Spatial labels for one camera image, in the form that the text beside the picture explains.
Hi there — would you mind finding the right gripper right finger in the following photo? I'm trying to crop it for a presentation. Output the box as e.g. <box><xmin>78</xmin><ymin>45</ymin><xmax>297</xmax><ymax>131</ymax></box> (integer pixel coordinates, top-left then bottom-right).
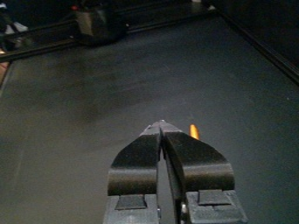
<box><xmin>159</xmin><ymin>119</ymin><xmax>248</xmax><ymax>224</ymax></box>

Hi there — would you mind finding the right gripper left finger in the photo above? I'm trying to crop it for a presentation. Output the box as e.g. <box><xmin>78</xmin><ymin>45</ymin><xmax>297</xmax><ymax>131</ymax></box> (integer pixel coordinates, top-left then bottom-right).
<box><xmin>102</xmin><ymin>121</ymin><xmax>163</xmax><ymax>224</ymax></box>

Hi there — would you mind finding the grey marker pen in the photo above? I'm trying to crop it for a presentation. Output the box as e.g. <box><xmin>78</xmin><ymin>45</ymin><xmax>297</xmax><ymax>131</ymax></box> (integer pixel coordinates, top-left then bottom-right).
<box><xmin>188</xmin><ymin>123</ymin><xmax>201</xmax><ymax>141</ymax></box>

